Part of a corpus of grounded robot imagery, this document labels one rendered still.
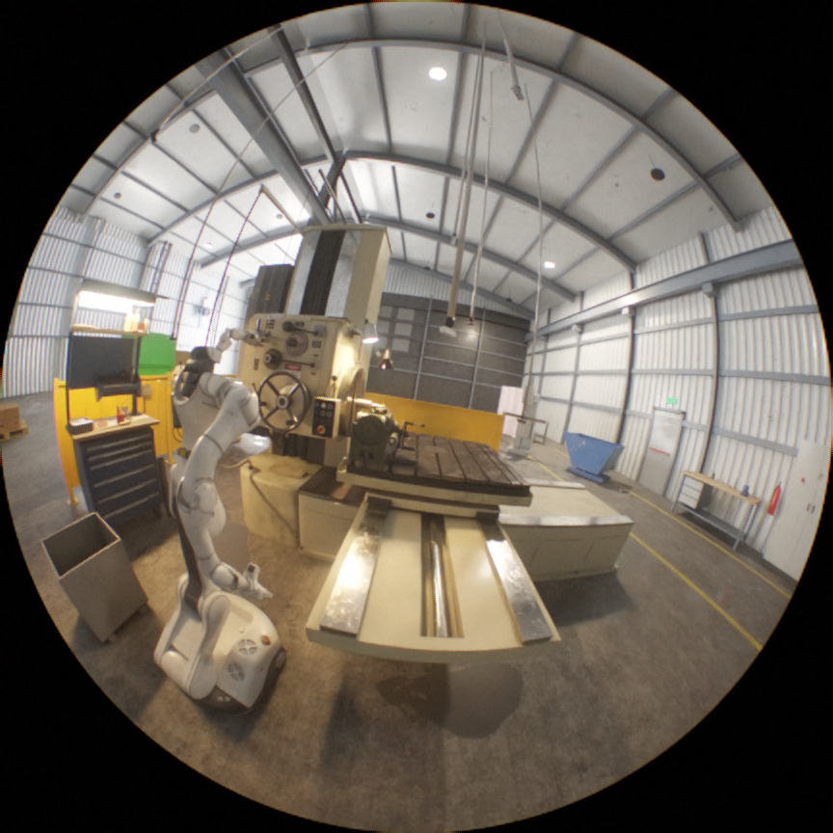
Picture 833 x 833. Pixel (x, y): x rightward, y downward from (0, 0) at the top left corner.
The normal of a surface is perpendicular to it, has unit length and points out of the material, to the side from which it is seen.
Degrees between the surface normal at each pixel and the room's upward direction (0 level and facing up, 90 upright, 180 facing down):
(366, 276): 90
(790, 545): 90
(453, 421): 90
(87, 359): 90
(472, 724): 0
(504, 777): 0
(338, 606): 0
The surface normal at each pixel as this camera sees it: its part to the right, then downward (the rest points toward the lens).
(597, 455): -0.87, -0.07
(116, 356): 0.98, 0.17
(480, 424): -0.02, 0.14
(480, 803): 0.16, -0.98
